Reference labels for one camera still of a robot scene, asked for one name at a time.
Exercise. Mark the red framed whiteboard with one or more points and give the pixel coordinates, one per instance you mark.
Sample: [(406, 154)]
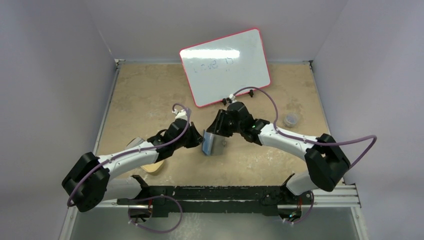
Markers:
[(227, 65)]

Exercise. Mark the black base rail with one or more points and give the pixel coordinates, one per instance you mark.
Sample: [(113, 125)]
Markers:
[(162, 206)]

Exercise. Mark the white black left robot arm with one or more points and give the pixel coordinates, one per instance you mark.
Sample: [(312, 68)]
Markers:
[(87, 182)]

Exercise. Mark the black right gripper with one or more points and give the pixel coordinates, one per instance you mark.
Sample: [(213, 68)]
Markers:
[(218, 123)]

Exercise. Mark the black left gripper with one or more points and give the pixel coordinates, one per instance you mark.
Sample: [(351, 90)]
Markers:
[(197, 139)]

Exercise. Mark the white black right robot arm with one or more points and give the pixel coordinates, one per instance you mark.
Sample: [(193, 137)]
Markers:
[(326, 163)]

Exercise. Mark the aluminium frame rail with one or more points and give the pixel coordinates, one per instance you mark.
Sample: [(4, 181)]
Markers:
[(342, 195)]

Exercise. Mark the grey leather card holder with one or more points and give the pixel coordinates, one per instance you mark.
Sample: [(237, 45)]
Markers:
[(213, 145)]

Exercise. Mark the beige plastic tray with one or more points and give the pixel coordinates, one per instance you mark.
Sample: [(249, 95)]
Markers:
[(153, 168)]

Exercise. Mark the small clear plastic cup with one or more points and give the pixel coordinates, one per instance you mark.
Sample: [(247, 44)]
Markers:
[(291, 120)]

